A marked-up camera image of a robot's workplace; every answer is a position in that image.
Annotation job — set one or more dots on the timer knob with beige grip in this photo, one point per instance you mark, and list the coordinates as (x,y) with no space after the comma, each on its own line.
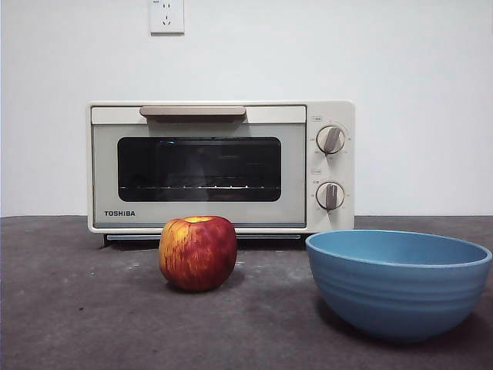
(330,196)

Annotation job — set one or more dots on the temperature knob with beige grip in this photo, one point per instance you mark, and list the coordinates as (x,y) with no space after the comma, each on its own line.
(330,139)

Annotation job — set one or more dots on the grey oven crumb tray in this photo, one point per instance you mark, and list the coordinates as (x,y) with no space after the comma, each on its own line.
(127,237)

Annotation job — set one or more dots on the white wall socket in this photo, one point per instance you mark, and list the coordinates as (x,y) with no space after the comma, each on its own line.
(166,17)

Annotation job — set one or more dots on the cream toaster oven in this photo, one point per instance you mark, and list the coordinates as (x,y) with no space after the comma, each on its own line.
(348,173)

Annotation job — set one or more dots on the red yellow apple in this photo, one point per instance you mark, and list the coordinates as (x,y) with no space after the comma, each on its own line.
(198,254)

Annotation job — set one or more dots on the blue ribbed bowl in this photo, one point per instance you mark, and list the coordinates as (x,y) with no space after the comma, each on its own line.
(396,304)

